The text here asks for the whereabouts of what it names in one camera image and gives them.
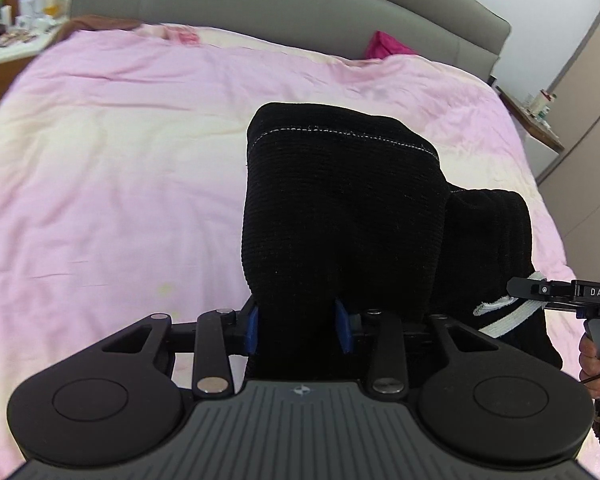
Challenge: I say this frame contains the black pants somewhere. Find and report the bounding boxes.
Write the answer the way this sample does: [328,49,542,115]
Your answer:
[242,103,533,382]

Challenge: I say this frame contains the left wooden nightstand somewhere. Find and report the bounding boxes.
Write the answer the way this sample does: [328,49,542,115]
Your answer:
[0,0,65,101]

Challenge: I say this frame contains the white drawstring of pants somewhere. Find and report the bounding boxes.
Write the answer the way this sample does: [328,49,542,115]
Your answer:
[472,292,547,339]

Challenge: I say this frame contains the white bottle on right nightstand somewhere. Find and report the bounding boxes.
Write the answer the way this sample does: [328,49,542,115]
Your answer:
[528,90,556,117]

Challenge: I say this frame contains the right white nightstand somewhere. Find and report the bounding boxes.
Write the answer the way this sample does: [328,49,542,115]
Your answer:
[495,86,565,181]

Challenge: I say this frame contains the yellow liquid bottle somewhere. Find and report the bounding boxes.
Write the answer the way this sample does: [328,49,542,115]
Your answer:
[43,0,64,18]

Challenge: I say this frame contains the beige wardrobe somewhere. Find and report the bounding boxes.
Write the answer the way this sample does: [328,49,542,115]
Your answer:
[540,20,600,281]

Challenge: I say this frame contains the magenta pillow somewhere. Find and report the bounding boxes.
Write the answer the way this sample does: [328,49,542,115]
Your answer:
[364,30,417,60]

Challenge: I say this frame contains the brown cloth by headboard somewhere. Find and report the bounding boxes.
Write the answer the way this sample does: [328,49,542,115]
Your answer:
[54,14,142,42]

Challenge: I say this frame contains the person right hand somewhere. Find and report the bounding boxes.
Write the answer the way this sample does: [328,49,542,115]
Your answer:
[579,334,600,400]

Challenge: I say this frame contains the red patterned small item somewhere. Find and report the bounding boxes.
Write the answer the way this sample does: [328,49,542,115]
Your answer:
[164,27,200,47]

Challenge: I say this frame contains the grey upholstered headboard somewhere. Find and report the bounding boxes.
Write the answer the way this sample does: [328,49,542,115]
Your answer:
[70,0,512,80]

